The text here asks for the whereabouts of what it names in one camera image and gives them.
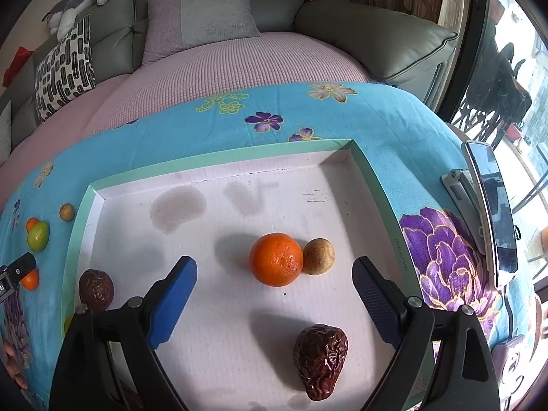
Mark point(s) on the white tray with teal rim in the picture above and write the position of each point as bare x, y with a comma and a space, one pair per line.
231, 348

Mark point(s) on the orange tangerine with stem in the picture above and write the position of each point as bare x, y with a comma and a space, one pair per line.
31, 280

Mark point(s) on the grey white plush toy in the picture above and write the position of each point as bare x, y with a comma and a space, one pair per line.
62, 17

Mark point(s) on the dark wrinkled date fruit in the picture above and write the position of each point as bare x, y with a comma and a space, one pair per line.
319, 354

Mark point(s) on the phone on grey stand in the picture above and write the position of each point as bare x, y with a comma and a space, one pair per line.
479, 193

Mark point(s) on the red bag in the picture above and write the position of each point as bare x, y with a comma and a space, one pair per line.
21, 57

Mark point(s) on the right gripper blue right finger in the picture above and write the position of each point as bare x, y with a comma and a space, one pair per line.
382, 299

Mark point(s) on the black white patterned cushion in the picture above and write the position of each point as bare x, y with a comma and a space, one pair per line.
66, 72

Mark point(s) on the purple grey cushion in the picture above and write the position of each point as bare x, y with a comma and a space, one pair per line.
177, 25

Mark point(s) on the green mango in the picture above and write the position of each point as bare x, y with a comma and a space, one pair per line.
38, 236

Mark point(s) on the small brown longan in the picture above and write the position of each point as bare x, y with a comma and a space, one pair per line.
67, 212

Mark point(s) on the blue floral tablecloth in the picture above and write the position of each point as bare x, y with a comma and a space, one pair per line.
407, 145

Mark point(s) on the light grey cushion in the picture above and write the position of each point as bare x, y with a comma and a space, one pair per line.
5, 133

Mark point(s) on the small orange tangerine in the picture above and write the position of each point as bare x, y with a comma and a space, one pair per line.
31, 223

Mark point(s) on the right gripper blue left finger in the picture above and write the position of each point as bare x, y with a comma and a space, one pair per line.
167, 298

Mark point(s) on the yellow-green mango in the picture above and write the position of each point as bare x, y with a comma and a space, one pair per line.
67, 324

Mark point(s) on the brown round fruit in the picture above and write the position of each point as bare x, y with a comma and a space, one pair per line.
319, 256

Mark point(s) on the pink sofa cover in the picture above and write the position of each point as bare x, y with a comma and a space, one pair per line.
267, 59

